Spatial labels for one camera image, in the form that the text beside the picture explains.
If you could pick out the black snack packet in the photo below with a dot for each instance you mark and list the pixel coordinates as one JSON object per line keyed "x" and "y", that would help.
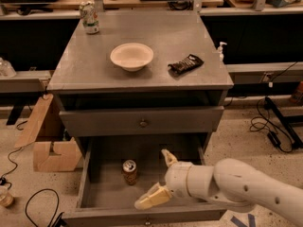
{"x": 186, "y": 64}

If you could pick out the closed grey top drawer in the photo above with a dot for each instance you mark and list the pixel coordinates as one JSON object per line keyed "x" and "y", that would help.
{"x": 126, "y": 121}

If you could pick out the clear plastic bag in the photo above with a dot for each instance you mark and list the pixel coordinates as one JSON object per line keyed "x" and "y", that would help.
{"x": 6, "y": 69}

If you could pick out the white pump bottle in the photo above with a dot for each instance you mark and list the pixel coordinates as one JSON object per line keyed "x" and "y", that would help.
{"x": 220, "y": 50}

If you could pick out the clear plastic cup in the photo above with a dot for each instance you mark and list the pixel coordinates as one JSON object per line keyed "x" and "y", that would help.
{"x": 6, "y": 199}

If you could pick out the light wooden block stand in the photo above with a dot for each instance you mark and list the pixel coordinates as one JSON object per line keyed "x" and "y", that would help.
{"x": 52, "y": 152}

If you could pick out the brass top drawer knob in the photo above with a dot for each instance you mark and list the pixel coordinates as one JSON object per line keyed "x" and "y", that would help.
{"x": 143, "y": 123}

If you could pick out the grey wooden drawer cabinet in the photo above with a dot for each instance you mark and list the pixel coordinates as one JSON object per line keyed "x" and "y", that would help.
{"x": 86, "y": 78}

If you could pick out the open grey middle drawer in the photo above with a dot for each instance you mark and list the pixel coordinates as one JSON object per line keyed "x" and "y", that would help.
{"x": 106, "y": 200}

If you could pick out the green white soda can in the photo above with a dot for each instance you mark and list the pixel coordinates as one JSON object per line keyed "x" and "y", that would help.
{"x": 89, "y": 17}

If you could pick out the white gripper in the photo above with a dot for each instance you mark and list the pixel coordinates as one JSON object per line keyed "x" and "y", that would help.
{"x": 177, "y": 178}

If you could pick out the orange bottle on floor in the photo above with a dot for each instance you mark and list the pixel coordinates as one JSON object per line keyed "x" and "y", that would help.
{"x": 297, "y": 95}

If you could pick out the orange soda can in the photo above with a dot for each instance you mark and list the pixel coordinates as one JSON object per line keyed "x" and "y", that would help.
{"x": 129, "y": 170}

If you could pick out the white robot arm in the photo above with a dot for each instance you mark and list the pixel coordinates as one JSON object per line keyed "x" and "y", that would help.
{"x": 230, "y": 183}

